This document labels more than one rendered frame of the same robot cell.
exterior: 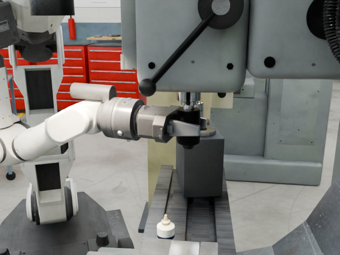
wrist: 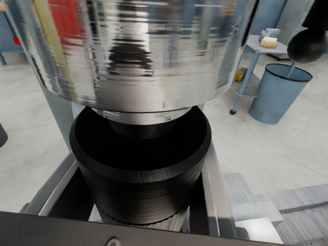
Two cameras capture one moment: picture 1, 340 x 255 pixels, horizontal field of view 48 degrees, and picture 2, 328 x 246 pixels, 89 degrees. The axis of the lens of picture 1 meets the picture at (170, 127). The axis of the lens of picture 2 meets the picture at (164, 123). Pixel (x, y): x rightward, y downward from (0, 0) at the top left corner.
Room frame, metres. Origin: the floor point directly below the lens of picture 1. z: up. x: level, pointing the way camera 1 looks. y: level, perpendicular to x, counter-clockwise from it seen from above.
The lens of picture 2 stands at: (0.75, 0.01, 1.30)
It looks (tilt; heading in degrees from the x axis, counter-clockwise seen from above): 40 degrees down; 252
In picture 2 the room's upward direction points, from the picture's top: 5 degrees clockwise
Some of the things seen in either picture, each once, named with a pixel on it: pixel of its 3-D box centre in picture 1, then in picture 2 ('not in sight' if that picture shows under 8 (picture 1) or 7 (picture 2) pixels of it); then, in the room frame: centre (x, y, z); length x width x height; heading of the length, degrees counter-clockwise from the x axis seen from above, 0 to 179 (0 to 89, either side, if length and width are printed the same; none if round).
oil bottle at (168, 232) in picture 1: (165, 236); not in sight; (0.77, 0.01, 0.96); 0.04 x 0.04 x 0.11
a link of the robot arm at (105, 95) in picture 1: (99, 109); not in sight; (0.82, 0.15, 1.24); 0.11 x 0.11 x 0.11; 70
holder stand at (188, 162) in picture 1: (197, 154); not in sight; (1.18, -0.09, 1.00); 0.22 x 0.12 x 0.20; 5
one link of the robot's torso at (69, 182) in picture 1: (52, 200); not in sight; (1.48, 0.50, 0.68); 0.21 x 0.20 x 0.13; 17
